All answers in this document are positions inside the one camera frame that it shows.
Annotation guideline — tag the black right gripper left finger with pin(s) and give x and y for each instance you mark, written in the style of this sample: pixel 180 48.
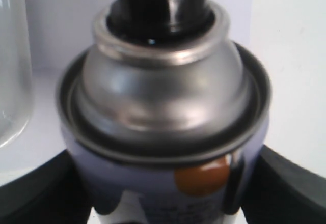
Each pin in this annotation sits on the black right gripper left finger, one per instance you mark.
pixel 52 193

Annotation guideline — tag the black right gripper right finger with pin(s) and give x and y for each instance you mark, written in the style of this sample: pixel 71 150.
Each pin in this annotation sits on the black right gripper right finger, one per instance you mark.
pixel 280 191

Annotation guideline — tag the white spray paint can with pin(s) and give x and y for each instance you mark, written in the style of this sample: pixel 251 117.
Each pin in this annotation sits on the white spray paint can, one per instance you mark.
pixel 164 115

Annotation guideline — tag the white plastic tray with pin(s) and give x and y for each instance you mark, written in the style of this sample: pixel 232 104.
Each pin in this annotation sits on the white plastic tray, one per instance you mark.
pixel 16 70

